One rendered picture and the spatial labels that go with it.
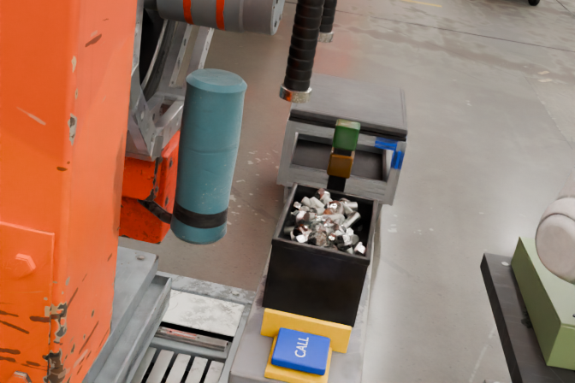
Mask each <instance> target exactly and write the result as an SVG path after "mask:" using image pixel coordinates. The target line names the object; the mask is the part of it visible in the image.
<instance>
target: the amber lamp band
mask: <svg viewBox="0 0 575 383"><path fill-rule="evenodd" d="M354 154H355V152H354V151H353V152H352V156H343V155H339V154H335V153H334V147H332V148H331V152H330V155H329V163H328V167H327V175H331V176H335V177H340V178H344V179H349V178H350V175H351V172H352V167H353V159H354Z"/></svg>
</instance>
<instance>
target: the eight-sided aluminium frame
mask: <svg viewBox="0 0 575 383"><path fill-rule="evenodd" d="M143 10H144V0H137V9H136V20H135V30H134V42H133V62H132V73H131V85H130V95H129V106H128V118H127V138H126V149H125V156H126V157H131V158H135V159H140V160H144V161H148V162H154V160H155V159H156V158H157V157H160V155H161V150H162V148H164V147H165V146H166V144H167V143H168V142H169V141H170V140H171V139H172V137H173V136H174V135H175V133H176V132H177V131H178V129H179V128H180V127H181V117H182V112H183V106H184V101H185V95H186V89H187V82H186V77H187V76H188V75H189V74H190V73H192V72H193V71H195V70H198V69H202V68H203V67H204V64H205V59H206V56H207V53H208V49H209V47H210V42H211V38H212V35H213V32H214V29H215V28H211V27H202V26H200V29H199V33H198V36H197V39H196V43H195V45H194V48H193V53H192V57H191V60H190V62H189V66H188V69H187V74H186V77H185V80H184V83H183V86H181V85H176V84H175V82H176V80H177V76H178V73H179V71H180V67H181V63H182V59H183V56H184V54H185V50H186V47H187V42H188V39H189V37H190V33H191V31H192V27H193V25H192V24H188V23H184V22H178V25H177V28H176V30H175V36H174V38H173V41H172V45H171V47H170V50H169V55H168V58H167V61H166V63H165V67H164V70H163V74H162V78H161V80H160V83H159V85H158V87H157V89H156V92H155V94H154V95H153V96H152V97H151V98H150V99H149V100H148V101H147V102H146V100H145V96H144V94H143V92H142V89H141V86H140V83H139V52H140V41H141V31H142V20H143Z"/></svg>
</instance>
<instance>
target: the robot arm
mask: <svg viewBox="0 0 575 383"><path fill-rule="evenodd" d="M535 245H536V252H537V254H538V257H539V259H540V261H541V262H542V264H543V266H544V267H545V268H546V269H547V270H548V271H549V272H551V273H552V274H554V275H555V276H557V277H558V278H560V279H562V280H564V281H566V282H568V283H570V284H573V285H575V166H574V167H573V169H572V172H571V174H570V175H569V177H568V179H567V181H566V183H565V184H564V186H563V188H562V189H561V191H560V193H559V195H558V197H557V198H556V199H555V201H554V202H553V203H551V204H550V205H549V206H548V207H547V208H546V210H545V211H544V213H543V215H542V217H541V219H540V221H539V223H538V225H537V228H536V235H535Z"/></svg>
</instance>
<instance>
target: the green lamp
mask: <svg viewBox="0 0 575 383"><path fill-rule="evenodd" d="M359 130H360V123H358V122H356V121H348V120H343V119H338V120H337V122H336V125H335V132H334V137H333V141H332V146H333V147H334V148H337V149H342V150H350V151H355V150H356V147H357V143H358V138H359Z"/></svg>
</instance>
